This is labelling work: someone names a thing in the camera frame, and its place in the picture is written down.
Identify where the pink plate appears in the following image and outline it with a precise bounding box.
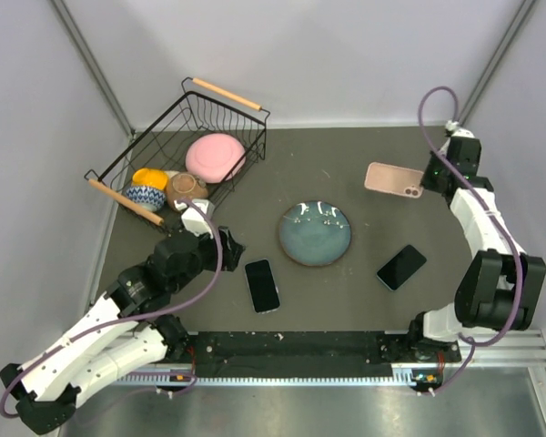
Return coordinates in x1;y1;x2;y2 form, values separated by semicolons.
186;134;246;184

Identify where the pink phone case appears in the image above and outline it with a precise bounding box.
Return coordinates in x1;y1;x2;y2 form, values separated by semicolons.
364;162;423;198

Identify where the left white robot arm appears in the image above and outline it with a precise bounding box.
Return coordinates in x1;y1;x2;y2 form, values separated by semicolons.
0;227;245;435

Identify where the blue ceramic plate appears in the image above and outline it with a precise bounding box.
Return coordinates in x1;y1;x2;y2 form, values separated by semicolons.
278;200;352;267

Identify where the clear phone case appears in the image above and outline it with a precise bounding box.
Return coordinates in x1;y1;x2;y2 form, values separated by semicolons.
244;259;281;315

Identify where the black phone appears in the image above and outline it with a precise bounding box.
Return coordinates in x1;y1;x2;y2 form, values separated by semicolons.
377;245;427;291

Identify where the blue phone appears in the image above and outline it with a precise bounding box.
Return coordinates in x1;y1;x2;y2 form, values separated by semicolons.
244;259;281;315

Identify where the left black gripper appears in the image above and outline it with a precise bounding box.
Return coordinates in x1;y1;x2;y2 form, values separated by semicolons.
170;225;245;294

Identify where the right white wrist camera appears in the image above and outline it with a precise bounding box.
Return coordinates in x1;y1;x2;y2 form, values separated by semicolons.
445;120;475;138

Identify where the yellow bowl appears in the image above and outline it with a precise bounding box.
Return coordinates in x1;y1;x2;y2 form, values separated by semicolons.
131;168;169;190

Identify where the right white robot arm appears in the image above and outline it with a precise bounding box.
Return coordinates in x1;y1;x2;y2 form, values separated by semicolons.
406;128;546;361

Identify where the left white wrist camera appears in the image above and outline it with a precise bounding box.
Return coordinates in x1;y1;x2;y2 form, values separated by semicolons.
172;198;215;237

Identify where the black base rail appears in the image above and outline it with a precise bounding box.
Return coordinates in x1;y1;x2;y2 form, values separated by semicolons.
191;331;402;379

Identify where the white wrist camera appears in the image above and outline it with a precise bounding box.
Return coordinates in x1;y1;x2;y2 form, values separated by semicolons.
445;120;475;138
172;198;215;237

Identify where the brown ceramic bowl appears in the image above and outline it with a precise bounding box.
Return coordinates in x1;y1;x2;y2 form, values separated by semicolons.
165;172;208;211

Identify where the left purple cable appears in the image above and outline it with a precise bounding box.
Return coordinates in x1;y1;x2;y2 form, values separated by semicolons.
0;197;224;419

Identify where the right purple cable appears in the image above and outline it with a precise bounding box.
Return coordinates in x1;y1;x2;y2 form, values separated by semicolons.
417;86;524;347

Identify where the black wire basket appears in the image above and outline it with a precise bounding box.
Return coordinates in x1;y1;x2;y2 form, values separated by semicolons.
84;77;270;207

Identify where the blue patterned bowl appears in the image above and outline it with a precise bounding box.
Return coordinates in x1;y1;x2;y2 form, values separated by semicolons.
125;186;167;212

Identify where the purple cable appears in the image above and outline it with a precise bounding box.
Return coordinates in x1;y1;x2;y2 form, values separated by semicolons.
0;197;224;419
417;86;524;347

